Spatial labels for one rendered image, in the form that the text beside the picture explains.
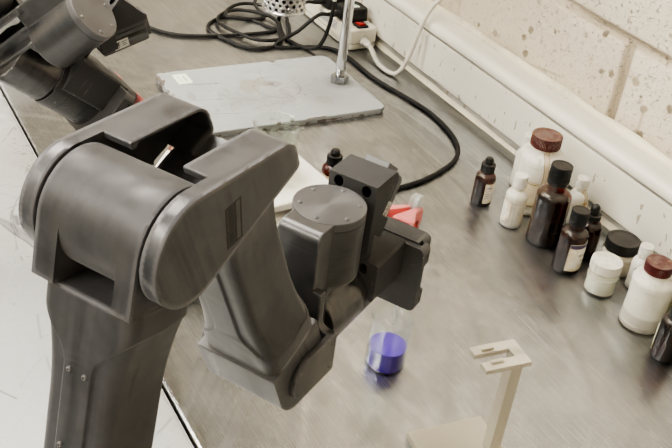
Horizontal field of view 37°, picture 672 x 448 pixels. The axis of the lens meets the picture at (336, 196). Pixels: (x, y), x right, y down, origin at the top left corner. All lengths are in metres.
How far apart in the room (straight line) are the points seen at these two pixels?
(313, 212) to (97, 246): 0.26
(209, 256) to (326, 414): 0.47
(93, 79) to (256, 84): 0.56
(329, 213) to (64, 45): 0.33
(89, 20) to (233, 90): 0.60
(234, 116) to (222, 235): 0.92
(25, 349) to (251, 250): 0.47
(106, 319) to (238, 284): 0.12
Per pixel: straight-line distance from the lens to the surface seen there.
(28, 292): 1.10
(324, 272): 0.74
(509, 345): 0.89
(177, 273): 0.50
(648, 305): 1.15
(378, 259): 0.80
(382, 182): 0.77
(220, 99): 1.48
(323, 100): 1.51
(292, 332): 0.69
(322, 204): 0.74
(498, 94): 1.48
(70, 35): 0.94
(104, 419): 0.56
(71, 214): 0.51
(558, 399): 1.05
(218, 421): 0.95
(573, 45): 1.42
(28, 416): 0.96
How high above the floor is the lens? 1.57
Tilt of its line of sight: 31 degrees down
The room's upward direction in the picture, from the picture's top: 8 degrees clockwise
